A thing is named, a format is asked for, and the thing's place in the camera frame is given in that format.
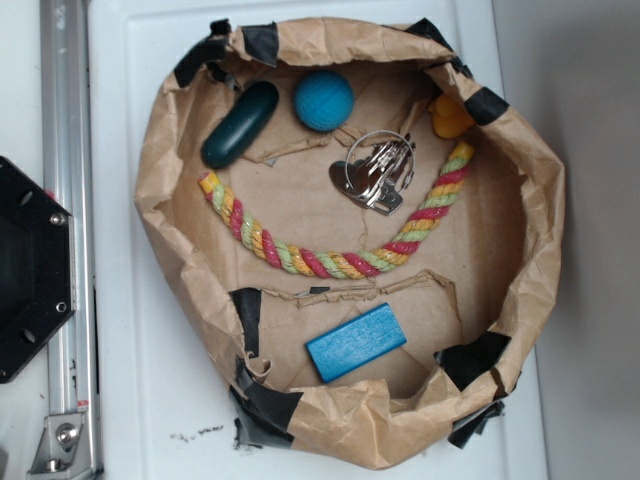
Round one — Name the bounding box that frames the blue rectangular wooden block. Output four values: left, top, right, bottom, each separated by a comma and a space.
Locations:
306, 303, 407, 383

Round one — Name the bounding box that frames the brown paper bag bin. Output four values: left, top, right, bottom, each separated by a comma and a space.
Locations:
135, 18, 565, 470

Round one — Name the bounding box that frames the blue textured ball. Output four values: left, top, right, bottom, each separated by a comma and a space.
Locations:
294, 70, 355, 132

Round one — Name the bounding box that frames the dark green capsule-shaped object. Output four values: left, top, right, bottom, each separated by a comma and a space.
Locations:
201, 81, 279, 169

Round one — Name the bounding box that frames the yellow rubber duck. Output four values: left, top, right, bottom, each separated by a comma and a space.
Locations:
427, 94, 475, 139

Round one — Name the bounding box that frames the white plastic tray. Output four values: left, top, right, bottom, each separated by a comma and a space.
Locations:
87, 0, 550, 480

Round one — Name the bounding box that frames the multicoloured braided rope toy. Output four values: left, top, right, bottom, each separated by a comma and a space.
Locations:
198, 141, 475, 280

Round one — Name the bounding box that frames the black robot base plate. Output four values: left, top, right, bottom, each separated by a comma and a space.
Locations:
1, 157, 74, 384

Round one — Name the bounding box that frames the aluminium extrusion rail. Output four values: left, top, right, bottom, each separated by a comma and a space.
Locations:
40, 1, 104, 479

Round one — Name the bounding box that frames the metal corner bracket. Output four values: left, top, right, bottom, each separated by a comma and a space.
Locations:
26, 413, 93, 479

